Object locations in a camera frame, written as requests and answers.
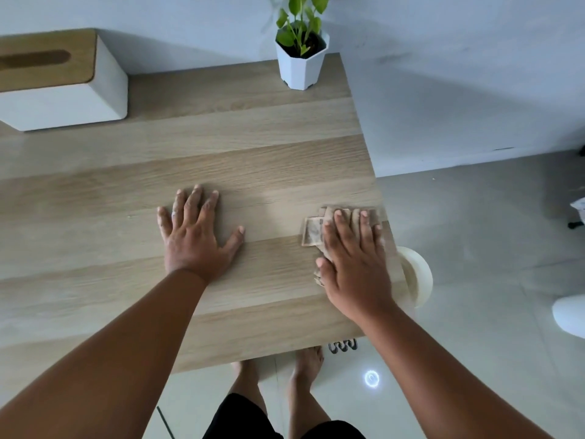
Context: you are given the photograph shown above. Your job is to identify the person's right leg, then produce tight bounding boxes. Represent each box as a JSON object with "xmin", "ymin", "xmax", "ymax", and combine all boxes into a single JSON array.
[{"xmin": 287, "ymin": 346, "xmax": 331, "ymax": 427}]

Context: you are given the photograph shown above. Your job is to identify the person's right hand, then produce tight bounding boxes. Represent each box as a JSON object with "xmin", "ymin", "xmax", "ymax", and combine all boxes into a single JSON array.
[{"xmin": 315, "ymin": 209, "xmax": 396, "ymax": 321}]

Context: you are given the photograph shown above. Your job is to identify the person's left leg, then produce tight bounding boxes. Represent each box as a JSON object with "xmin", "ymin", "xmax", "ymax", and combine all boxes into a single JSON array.
[{"xmin": 228, "ymin": 359, "xmax": 268, "ymax": 415}]

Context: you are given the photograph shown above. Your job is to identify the person's leg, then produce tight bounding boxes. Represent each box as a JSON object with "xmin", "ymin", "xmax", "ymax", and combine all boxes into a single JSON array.
[
  {"xmin": 287, "ymin": 346, "xmax": 331, "ymax": 427},
  {"xmin": 228, "ymin": 359, "xmax": 268, "ymax": 415}
]

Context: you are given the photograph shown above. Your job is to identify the white tissue box wooden lid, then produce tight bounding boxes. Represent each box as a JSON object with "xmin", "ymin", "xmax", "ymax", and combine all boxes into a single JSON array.
[{"xmin": 0, "ymin": 28, "xmax": 129, "ymax": 132}]

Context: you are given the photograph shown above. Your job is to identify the light wooden tile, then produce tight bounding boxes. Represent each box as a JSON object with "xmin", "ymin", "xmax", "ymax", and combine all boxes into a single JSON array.
[{"xmin": 319, "ymin": 206, "xmax": 383, "ymax": 230}]

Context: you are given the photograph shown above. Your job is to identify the square wooden tile dark centre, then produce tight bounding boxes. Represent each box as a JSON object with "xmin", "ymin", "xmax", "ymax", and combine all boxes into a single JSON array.
[{"xmin": 300, "ymin": 216, "xmax": 326, "ymax": 248}]

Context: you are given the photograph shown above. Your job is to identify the white faceted plant pot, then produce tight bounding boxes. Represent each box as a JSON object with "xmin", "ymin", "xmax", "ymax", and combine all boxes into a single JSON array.
[{"xmin": 275, "ymin": 32, "xmax": 331, "ymax": 91}]

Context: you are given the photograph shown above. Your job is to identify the white and black object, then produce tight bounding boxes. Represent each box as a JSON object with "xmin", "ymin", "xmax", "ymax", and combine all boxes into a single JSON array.
[{"xmin": 568, "ymin": 196, "xmax": 585, "ymax": 230}]

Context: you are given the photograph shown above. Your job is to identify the black shorts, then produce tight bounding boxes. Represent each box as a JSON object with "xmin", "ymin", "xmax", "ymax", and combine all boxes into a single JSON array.
[{"xmin": 203, "ymin": 392, "xmax": 367, "ymax": 439}]

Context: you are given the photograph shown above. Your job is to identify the white rounded object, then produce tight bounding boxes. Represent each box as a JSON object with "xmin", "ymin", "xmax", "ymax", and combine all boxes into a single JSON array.
[{"xmin": 551, "ymin": 294, "xmax": 585, "ymax": 340}]

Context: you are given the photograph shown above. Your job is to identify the person's left hand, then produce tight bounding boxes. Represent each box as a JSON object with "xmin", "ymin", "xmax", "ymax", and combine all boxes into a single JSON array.
[{"xmin": 157, "ymin": 184, "xmax": 246, "ymax": 285}]

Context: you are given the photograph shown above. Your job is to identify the thin black rod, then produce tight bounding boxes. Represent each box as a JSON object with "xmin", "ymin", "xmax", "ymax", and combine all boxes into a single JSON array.
[{"xmin": 156, "ymin": 406, "xmax": 176, "ymax": 439}]

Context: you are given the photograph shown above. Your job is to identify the person's left forearm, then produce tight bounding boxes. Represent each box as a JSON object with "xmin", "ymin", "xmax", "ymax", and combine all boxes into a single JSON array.
[{"xmin": 0, "ymin": 268, "xmax": 209, "ymax": 439}]

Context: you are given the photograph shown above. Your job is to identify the person's right forearm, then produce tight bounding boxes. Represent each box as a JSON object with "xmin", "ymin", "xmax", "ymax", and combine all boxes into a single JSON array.
[{"xmin": 354, "ymin": 299, "xmax": 556, "ymax": 439}]

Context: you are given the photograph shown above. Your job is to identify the green leafy plant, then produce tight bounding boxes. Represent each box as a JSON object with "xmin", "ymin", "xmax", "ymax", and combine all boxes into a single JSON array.
[{"xmin": 275, "ymin": 0, "xmax": 333, "ymax": 58}]

